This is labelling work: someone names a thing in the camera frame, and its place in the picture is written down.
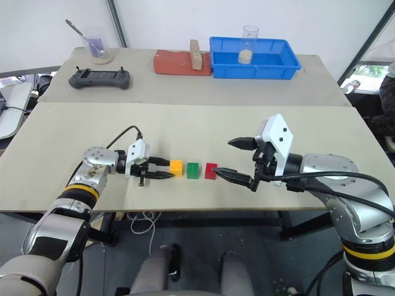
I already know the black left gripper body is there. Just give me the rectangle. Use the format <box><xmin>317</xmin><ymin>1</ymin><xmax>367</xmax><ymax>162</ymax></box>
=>
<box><xmin>129</xmin><ymin>155</ymin><xmax>152</xmax><ymax>187</ymax></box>

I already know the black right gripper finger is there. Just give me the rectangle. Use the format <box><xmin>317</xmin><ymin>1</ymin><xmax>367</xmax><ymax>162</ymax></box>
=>
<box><xmin>227</xmin><ymin>137</ymin><xmax>257</xmax><ymax>152</ymax></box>
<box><xmin>213</xmin><ymin>167</ymin><xmax>258</xmax><ymax>189</ymax></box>

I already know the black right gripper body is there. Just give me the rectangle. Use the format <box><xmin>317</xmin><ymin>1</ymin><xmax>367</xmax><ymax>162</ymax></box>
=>
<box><xmin>252</xmin><ymin>138</ymin><xmax>278</xmax><ymax>192</ymax></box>

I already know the yellow toy brick cube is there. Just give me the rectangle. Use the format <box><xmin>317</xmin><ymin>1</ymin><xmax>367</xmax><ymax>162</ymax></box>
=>
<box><xmin>169</xmin><ymin>159</ymin><xmax>183</xmax><ymax>178</ymax></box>

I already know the red toy brick cube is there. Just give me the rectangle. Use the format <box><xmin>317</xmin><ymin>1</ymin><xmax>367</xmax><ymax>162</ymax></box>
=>
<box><xmin>204</xmin><ymin>162</ymin><xmax>218</xmax><ymax>180</ymax></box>

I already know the green toy brick cube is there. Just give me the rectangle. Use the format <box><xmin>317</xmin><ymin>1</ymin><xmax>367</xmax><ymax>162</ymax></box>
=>
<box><xmin>186</xmin><ymin>162</ymin><xmax>200</xmax><ymax>179</ymax></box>

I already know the blue plastic bin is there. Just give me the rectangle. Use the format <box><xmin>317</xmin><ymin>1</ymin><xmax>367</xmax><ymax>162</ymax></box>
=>
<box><xmin>209</xmin><ymin>36</ymin><xmax>302</xmax><ymax>80</ymax></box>

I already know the grey robot right leg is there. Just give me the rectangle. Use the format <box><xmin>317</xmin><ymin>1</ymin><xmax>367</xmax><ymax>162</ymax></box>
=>
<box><xmin>220</xmin><ymin>251</ymin><xmax>255</xmax><ymax>296</ymax></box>

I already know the tall clear glass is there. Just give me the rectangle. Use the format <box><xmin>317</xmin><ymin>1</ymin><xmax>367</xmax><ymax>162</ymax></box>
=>
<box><xmin>238</xmin><ymin>25</ymin><xmax>259</xmax><ymax>65</ymax></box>

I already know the red mat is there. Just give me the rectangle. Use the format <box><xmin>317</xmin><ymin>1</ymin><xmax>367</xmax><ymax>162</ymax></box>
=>
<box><xmin>153</xmin><ymin>49</ymin><xmax>213</xmax><ymax>78</ymax></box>

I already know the wooden block with holes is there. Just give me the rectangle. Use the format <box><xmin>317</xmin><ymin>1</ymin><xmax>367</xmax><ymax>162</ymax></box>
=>
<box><xmin>189</xmin><ymin>39</ymin><xmax>203</xmax><ymax>70</ymax></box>

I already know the grey handheld controller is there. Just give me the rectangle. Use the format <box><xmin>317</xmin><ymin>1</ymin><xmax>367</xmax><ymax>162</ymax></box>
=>
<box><xmin>68</xmin><ymin>65</ymin><xmax>131</xmax><ymax>91</ymax></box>

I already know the round beige coaster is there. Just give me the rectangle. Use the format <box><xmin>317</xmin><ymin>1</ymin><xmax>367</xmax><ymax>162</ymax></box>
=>
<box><xmin>89</xmin><ymin>54</ymin><xmax>115</xmax><ymax>65</ymax></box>

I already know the clear glass beaker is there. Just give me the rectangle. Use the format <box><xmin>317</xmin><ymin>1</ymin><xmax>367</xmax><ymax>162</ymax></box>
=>
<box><xmin>80</xmin><ymin>33</ymin><xmax>113</xmax><ymax>62</ymax></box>

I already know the person in dark clothes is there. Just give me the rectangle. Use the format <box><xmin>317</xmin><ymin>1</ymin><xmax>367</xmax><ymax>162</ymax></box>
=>
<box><xmin>368</xmin><ymin>61</ymin><xmax>395</xmax><ymax>136</ymax></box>

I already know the grey side desk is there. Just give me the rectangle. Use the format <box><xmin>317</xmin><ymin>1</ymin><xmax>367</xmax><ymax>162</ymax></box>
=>
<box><xmin>0</xmin><ymin>81</ymin><xmax>33</xmax><ymax>140</ymax></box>

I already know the metal spoon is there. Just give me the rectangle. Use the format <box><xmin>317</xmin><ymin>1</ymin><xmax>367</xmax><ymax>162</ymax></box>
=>
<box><xmin>65</xmin><ymin>18</ymin><xmax>104</xmax><ymax>56</ymax></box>

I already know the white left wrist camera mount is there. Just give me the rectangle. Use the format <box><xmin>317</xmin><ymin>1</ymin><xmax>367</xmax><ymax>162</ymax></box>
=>
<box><xmin>124</xmin><ymin>139</ymin><xmax>151</xmax><ymax>176</ymax></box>

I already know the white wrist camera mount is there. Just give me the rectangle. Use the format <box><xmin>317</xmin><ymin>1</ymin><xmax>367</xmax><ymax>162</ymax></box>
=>
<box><xmin>124</xmin><ymin>139</ymin><xmax>151</xmax><ymax>176</ymax></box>
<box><xmin>260</xmin><ymin>113</ymin><xmax>294</xmax><ymax>187</ymax></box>

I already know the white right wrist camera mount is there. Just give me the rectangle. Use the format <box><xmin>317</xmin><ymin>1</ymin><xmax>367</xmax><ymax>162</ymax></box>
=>
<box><xmin>260</xmin><ymin>113</ymin><xmax>294</xmax><ymax>187</ymax></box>

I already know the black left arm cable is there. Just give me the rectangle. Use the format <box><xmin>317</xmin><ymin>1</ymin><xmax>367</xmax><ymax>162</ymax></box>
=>
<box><xmin>65</xmin><ymin>125</ymin><xmax>144</xmax><ymax>187</ymax></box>

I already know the white cable under table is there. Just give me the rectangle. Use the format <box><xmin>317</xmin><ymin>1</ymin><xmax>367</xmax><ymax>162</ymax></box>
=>
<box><xmin>125</xmin><ymin>211</ymin><xmax>162</xmax><ymax>260</ymax></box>

